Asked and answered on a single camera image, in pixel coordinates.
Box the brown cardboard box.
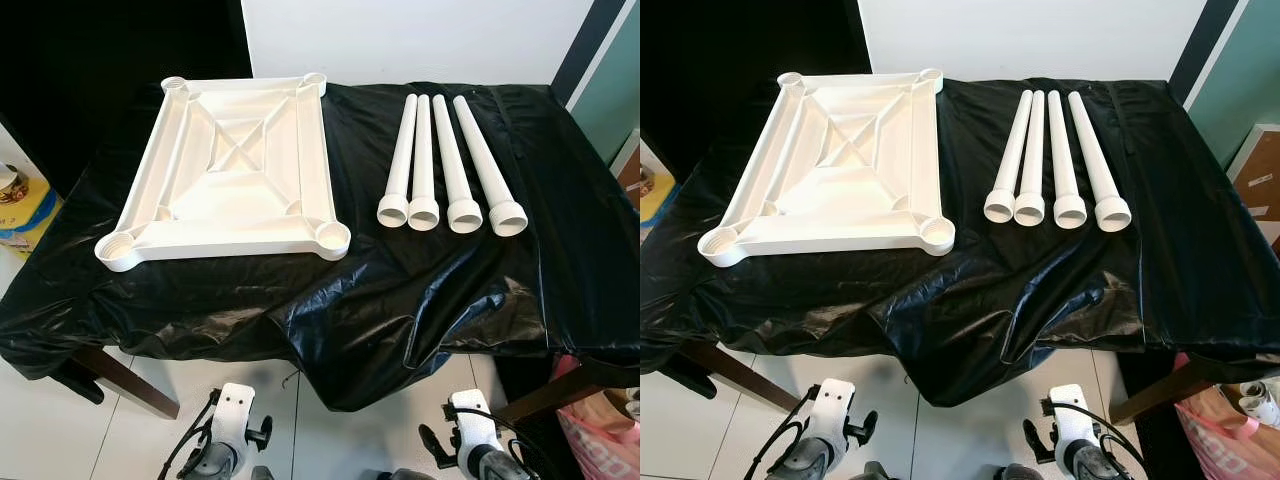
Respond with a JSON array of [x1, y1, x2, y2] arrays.
[[1228, 122, 1280, 251]]

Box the white plastic table leg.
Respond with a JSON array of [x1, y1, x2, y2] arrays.
[[376, 94, 419, 228], [983, 90, 1035, 224], [407, 95, 442, 232], [1045, 90, 1089, 230], [431, 94, 485, 235], [1013, 90, 1048, 228], [1066, 91, 1133, 234], [452, 95, 530, 238]]

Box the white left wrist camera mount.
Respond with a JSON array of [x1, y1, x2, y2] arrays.
[[213, 383, 257, 448], [812, 378, 857, 446]]

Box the black door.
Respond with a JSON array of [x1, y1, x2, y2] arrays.
[[640, 0, 871, 181], [0, 0, 253, 201]]

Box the white plastic table top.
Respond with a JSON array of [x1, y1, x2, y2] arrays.
[[95, 72, 353, 273], [697, 68, 957, 268]]

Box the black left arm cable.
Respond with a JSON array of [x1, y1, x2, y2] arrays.
[[755, 385, 819, 480], [158, 390, 221, 480]]

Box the pink plastic bag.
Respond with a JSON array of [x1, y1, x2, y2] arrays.
[[1172, 352, 1280, 480], [553, 355, 641, 480]]

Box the yellow cardboard box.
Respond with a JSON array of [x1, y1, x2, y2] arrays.
[[640, 170, 679, 241], [0, 175, 63, 261]]

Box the black plastic table sheet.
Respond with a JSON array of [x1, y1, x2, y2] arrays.
[[640, 78, 1280, 409], [0, 80, 641, 413]]

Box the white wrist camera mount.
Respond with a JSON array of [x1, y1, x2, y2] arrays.
[[1048, 385, 1096, 446], [812, 378, 857, 446], [213, 383, 257, 448], [449, 390, 501, 451]]

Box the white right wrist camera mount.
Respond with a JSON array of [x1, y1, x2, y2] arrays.
[[449, 390, 501, 451], [1048, 385, 1096, 446]]

